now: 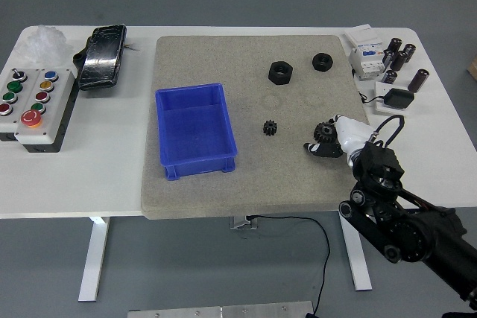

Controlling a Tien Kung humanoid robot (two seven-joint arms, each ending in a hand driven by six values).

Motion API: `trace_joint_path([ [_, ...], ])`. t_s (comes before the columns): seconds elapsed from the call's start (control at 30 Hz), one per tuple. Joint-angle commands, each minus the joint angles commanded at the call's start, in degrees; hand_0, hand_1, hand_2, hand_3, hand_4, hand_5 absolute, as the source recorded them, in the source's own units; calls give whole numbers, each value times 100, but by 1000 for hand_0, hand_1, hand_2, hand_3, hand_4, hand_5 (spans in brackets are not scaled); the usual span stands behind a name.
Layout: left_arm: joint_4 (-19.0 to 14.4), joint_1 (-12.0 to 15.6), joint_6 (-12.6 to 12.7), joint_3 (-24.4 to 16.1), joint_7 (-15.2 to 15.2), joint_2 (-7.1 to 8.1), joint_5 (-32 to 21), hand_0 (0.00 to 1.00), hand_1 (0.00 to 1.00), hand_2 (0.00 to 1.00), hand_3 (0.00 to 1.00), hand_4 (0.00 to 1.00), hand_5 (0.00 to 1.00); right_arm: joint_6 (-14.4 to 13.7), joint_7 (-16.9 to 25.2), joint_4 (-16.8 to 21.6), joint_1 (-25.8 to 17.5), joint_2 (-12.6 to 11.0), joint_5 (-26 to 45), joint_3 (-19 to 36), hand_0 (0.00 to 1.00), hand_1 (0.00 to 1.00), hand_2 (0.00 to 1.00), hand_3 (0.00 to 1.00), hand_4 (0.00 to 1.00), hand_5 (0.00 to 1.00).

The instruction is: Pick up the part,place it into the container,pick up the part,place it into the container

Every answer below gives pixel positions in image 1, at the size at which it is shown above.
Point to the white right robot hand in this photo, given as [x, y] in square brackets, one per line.
[354, 133]

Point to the large black gear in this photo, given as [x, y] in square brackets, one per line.
[323, 133]

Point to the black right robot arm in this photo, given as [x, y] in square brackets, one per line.
[410, 228]

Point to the small black hex nut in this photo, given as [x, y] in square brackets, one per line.
[322, 62]

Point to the large black hex nut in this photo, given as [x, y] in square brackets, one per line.
[280, 73]

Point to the white flat box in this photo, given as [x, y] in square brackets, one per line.
[363, 35]

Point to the brown cardboard box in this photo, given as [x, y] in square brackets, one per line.
[473, 66]

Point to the white emergency-stop control box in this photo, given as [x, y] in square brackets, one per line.
[52, 113]

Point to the black square puck antenna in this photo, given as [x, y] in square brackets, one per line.
[398, 98]

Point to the dark cylindrical capacitor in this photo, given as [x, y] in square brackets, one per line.
[408, 53]
[418, 80]
[401, 61]
[395, 45]
[389, 76]
[388, 58]

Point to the white circuit breaker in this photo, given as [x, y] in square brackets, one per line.
[367, 63]

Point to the small black gear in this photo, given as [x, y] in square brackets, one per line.
[268, 127]

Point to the white table leg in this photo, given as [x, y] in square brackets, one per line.
[93, 258]
[359, 266]

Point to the grey-brown mat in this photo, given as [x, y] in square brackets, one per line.
[223, 191]

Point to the blue plastic bin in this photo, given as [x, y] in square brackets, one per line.
[194, 128]

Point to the black plastic-wrapped device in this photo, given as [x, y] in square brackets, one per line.
[100, 59]

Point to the crumpled clear plastic wrap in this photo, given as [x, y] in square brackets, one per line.
[44, 46]

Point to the silver under-table bracket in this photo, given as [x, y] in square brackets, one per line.
[242, 222]

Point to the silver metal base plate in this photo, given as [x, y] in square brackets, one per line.
[223, 311]

